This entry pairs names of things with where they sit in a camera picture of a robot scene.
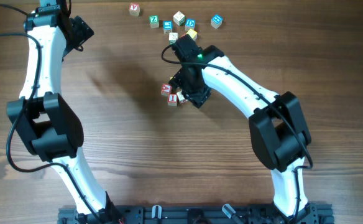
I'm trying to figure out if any white blue side block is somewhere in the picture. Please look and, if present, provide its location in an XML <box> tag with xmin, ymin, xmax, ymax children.
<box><xmin>177</xmin><ymin>91</ymin><xmax>188</xmax><ymax>104</ymax></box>

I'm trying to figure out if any red I block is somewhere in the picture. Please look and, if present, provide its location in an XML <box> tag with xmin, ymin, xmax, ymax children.
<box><xmin>167</xmin><ymin>94</ymin><xmax>178</xmax><ymax>106</ymax></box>

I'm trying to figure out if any red A letter block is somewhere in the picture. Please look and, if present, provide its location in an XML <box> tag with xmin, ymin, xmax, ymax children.
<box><xmin>161</xmin><ymin>83</ymin><xmax>172</xmax><ymax>96</ymax></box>

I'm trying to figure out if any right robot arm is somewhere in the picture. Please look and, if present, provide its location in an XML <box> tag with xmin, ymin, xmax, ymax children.
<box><xmin>168</xmin><ymin>34</ymin><xmax>313</xmax><ymax>223</ymax></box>

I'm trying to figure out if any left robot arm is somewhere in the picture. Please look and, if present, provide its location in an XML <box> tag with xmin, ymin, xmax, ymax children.
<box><xmin>7</xmin><ymin>0</ymin><xmax>124</xmax><ymax>223</ymax></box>

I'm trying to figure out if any yellow top block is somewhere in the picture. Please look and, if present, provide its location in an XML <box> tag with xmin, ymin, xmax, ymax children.
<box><xmin>186</xmin><ymin>29</ymin><xmax>198</xmax><ymax>40</ymax></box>

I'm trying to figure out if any white green picture block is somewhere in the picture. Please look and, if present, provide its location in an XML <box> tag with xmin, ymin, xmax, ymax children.
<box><xmin>168</xmin><ymin>32</ymin><xmax>178</xmax><ymax>45</ymax></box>

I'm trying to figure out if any blue D letter block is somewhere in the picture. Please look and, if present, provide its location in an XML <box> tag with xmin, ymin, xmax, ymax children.
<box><xmin>185</xmin><ymin>18</ymin><xmax>196</xmax><ymax>31</ymax></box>

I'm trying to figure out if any blue picture block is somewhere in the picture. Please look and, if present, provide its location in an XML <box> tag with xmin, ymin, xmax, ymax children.
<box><xmin>163</xmin><ymin>21</ymin><xmax>173</xmax><ymax>34</ymax></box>
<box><xmin>211</xmin><ymin>14</ymin><xmax>223</xmax><ymax>29</ymax></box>

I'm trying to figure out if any red V letter block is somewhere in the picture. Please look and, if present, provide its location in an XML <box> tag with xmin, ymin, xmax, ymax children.
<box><xmin>129</xmin><ymin>2</ymin><xmax>140</xmax><ymax>17</ymax></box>

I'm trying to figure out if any white green top block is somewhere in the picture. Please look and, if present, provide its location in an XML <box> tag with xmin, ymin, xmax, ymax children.
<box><xmin>173</xmin><ymin>11</ymin><xmax>186</xmax><ymax>26</ymax></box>

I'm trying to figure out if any blue picture block right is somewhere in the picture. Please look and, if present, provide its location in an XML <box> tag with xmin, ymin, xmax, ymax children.
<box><xmin>211</xmin><ymin>14</ymin><xmax>223</xmax><ymax>29</ymax></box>

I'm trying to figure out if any green Z letter block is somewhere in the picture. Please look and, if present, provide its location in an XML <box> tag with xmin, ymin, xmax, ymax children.
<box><xmin>149</xmin><ymin>15</ymin><xmax>159</xmax><ymax>29</ymax></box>

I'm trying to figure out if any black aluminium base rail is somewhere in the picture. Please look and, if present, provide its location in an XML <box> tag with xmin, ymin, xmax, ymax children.
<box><xmin>57</xmin><ymin>203</ymin><xmax>335</xmax><ymax>224</ymax></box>

